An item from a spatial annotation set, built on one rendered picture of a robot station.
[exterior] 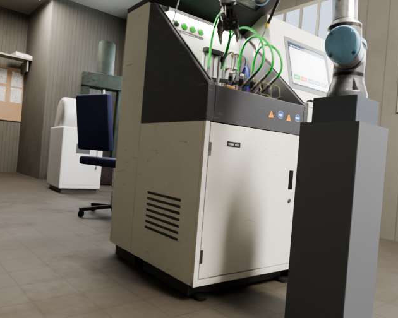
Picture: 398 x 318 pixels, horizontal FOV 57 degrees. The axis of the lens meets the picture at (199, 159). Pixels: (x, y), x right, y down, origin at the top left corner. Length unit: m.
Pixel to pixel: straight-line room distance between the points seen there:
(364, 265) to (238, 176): 0.63
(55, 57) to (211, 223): 6.12
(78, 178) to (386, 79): 3.90
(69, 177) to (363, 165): 4.31
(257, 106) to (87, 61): 6.09
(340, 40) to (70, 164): 4.31
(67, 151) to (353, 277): 4.30
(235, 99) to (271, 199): 0.55
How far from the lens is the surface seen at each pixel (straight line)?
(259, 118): 1.79
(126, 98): 2.24
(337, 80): 1.53
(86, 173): 5.29
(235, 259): 1.78
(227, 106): 1.65
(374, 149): 1.50
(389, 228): 3.92
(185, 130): 1.68
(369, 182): 1.48
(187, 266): 1.67
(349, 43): 1.40
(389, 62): 4.07
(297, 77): 2.47
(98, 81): 6.84
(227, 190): 1.67
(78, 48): 7.61
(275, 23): 2.50
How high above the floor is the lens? 0.63
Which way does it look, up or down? level
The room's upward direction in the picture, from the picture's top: 5 degrees clockwise
